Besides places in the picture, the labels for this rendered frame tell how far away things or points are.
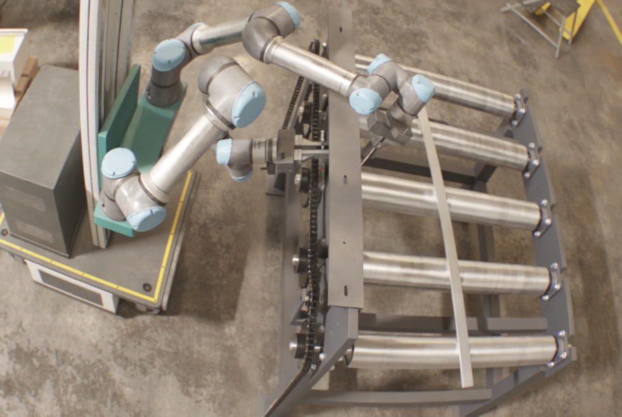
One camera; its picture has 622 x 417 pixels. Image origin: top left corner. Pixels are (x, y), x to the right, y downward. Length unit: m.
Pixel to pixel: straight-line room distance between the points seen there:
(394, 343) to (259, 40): 0.96
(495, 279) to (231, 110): 1.05
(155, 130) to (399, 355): 1.11
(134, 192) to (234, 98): 0.39
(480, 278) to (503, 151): 0.62
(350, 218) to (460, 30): 3.11
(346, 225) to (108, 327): 1.39
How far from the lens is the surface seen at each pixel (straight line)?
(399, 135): 1.82
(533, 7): 5.17
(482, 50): 4.59
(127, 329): 2.73
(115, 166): 1.82
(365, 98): 1.70
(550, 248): 2.43
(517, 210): 2.36
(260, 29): 1.85
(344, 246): 1.67
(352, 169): 1.81
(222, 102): 1.67
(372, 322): 2.04
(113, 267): 2.50
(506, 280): 2.18
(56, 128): 2.25
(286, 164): 1.90
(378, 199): 2.14
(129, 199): 1.78
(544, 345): 2.15
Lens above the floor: 2.55
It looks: 53 degrees down
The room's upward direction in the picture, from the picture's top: 23 degrees clockwise
